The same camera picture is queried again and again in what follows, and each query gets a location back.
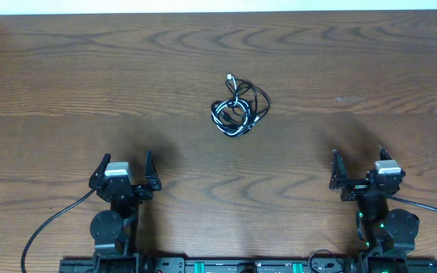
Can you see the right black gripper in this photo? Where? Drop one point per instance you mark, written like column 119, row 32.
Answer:
column 340, row 180

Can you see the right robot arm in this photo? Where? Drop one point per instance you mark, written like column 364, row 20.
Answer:
column 389, row 234

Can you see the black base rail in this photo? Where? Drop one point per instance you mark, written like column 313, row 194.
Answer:
column 181, row 265

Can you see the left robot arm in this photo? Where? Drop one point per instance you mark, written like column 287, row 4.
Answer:
column 114, row 230

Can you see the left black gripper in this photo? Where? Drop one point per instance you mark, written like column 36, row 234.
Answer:
column 155, row 184

